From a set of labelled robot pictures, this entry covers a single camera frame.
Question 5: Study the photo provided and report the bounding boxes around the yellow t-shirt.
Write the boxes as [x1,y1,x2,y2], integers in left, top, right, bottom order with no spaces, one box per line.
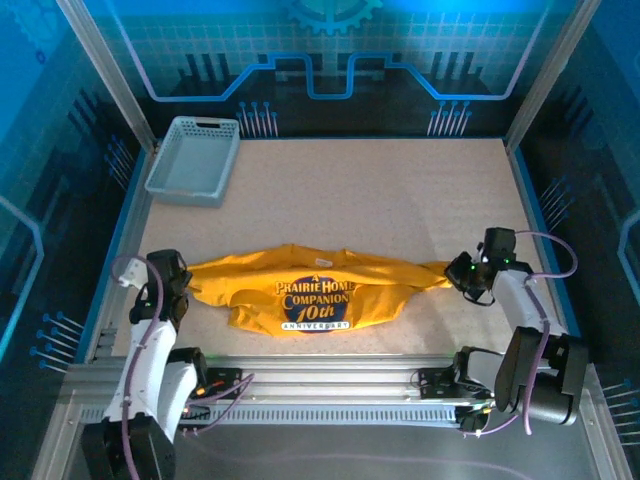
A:
[187,243,454,340]

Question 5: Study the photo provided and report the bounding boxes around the left controller box green light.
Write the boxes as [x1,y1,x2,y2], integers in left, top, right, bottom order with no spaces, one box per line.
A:
[180,398,212,435]

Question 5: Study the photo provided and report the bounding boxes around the pale plastic basket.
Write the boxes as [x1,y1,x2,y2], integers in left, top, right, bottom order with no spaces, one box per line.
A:
[143,115,241,209]

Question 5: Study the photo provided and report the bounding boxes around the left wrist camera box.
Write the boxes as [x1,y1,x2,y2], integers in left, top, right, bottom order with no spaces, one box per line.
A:
[117,254,147,289]

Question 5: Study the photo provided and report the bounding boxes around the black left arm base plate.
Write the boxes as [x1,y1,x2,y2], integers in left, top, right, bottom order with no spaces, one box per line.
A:
[197,367,246,401]

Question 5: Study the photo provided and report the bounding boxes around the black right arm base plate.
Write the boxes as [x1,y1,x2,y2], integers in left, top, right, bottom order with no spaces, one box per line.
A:
[417,367,501,401]

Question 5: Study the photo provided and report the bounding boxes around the aluminium front rail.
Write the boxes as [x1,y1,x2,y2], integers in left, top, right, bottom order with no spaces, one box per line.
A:
[64,353,601,401]

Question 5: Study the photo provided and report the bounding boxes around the slotted grey cable duct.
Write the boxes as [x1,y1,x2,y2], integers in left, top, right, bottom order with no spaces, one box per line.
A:
[79,405,464,427]

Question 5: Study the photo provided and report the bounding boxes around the right aluminium frame post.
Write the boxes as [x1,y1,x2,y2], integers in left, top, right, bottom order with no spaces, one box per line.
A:
[503,0,604,151]

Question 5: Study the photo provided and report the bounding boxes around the aluminium frame post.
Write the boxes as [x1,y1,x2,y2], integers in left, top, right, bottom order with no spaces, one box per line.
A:
[53,0,162,151]
[503,0,604,151]

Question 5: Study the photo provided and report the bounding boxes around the left aluminium frame post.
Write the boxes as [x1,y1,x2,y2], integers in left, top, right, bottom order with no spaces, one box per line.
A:
[53,0,162,151]

